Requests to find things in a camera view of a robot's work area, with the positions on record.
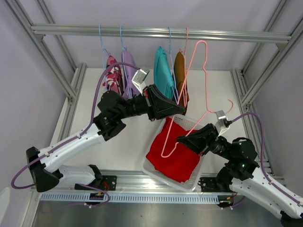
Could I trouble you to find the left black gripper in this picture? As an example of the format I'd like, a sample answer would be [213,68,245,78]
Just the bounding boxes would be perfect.
[116,84,184,122]

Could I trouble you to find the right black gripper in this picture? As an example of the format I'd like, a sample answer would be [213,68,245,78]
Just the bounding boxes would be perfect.
[175,123,233,161]

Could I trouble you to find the red trousers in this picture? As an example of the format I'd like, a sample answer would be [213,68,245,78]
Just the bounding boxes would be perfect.
[146,118,200,183]

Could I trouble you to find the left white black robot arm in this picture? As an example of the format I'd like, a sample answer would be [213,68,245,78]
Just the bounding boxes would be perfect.
[26,85,185,192]

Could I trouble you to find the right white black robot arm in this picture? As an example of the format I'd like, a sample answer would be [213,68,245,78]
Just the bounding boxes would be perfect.
[177,123,303,227]

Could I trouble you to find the pink floral trousers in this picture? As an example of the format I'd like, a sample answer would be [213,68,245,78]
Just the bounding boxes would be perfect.
[103,65,124,95]

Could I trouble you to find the white plastic basket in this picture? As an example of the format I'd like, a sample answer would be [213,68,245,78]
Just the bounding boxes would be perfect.
[141,114,204,192]

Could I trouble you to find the blue wire hanger teal trousers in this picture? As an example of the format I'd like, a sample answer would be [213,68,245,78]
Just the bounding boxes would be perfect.
[164,27,179,102]

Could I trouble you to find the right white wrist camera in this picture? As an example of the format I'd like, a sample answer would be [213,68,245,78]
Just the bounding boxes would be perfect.
[214,110,232,136]

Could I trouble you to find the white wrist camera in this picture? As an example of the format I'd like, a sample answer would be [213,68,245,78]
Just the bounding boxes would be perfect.
[132,69,150,94]
[214,110,232,136]

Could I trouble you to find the blue wire hanger lilac trousers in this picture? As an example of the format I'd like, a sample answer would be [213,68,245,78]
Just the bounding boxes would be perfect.
[119,25,133,99]

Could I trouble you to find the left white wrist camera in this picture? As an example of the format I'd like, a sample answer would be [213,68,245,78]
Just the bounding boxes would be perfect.
[132,69,150,94]

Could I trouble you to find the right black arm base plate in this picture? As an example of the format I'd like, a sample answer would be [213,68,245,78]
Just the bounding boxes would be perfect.
[198,177,224,192]

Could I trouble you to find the aluminium frame right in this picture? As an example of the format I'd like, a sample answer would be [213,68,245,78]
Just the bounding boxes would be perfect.
[231,0,303,187]

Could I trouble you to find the aluminium frame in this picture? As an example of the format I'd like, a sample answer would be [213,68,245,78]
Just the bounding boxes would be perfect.
[231,0,303,187]
[4,0,87,141]

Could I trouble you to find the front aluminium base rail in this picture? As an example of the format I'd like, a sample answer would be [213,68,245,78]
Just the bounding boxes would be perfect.
[29,165,214,194]

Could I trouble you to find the aluminium hanging rail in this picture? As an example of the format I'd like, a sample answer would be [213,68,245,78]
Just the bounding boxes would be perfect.
[31,24,292,44]

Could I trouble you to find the blue wire hanger floral trousers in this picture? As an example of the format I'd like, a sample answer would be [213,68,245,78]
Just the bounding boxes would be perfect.
[98,24,110,91]

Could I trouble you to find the pink wire hanger brown trousers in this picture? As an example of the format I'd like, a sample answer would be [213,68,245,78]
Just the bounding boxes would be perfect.
[182,28,188,107]

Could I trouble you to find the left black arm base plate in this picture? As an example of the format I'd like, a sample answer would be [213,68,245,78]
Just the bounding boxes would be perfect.
[74,175,117,191]

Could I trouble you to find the white slotted cable duct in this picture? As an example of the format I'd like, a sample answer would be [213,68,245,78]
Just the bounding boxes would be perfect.
[40,192,219,204]

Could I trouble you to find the aluminium frame left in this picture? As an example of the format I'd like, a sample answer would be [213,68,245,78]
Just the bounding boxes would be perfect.
[4,0,87,141]

